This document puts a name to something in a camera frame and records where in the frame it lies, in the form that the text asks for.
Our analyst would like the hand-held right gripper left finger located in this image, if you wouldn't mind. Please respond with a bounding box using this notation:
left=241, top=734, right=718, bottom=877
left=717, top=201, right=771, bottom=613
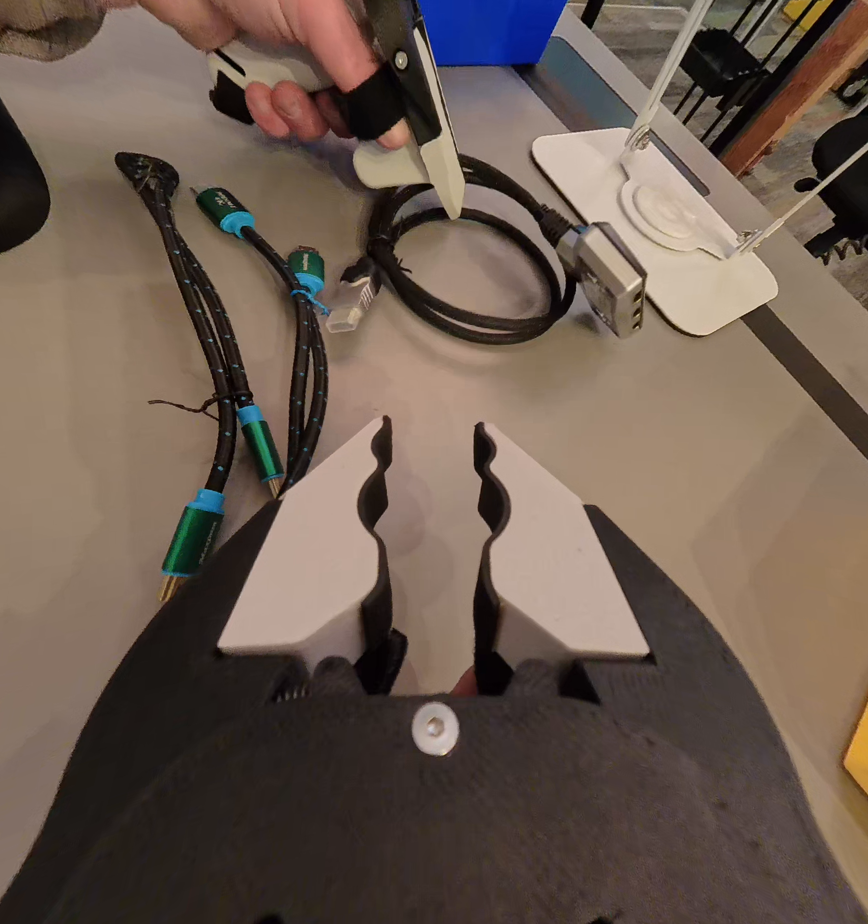
left=217, top=415, right=409, bottom=695

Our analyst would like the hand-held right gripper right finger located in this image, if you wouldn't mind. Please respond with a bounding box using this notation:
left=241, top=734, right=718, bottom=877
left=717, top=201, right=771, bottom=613
left=473, top=422, right=653, bottom=695

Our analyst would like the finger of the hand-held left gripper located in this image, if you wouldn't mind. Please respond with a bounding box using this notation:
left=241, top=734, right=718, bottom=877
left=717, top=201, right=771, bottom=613
left=414, top=0, right=468, bottom=221

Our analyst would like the thin black cable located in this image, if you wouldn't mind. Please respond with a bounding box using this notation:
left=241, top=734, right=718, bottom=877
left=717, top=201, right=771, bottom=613
left=326, top=155, right=587, bottom=347

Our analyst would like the black braided hdmi cable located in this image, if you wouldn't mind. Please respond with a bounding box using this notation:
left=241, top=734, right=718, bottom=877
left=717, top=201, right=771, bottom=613
left=191, top=184, right=332, bottom=506
left=114, top=150, right=288, bottom=604

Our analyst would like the person's left forearm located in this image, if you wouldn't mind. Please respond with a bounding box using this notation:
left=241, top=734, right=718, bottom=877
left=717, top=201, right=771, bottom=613
left=0, top=0, right=142, bottom=62

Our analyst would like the person's left hand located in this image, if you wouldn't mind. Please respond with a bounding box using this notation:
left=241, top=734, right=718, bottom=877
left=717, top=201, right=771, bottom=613
left=137, top=0, right=413, bottom=153

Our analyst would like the blue plastic bin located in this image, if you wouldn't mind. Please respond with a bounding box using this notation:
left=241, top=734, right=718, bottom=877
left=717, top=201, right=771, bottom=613
left=418, top=0, right=571, bottom=67

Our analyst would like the black mouse pad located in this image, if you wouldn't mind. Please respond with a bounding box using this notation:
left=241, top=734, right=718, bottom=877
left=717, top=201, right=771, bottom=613
left=0, top=54, right=51, bottom=262

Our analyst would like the black swivel chair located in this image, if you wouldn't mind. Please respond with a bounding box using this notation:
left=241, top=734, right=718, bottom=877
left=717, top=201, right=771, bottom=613
left=795, top=115, right=868, bottom=270

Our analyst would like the thin white stand post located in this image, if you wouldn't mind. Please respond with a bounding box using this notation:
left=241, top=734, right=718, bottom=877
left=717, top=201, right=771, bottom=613
left=620, top=0, right=718, bottom=157
left=736, top=119, right=868, bottom=255

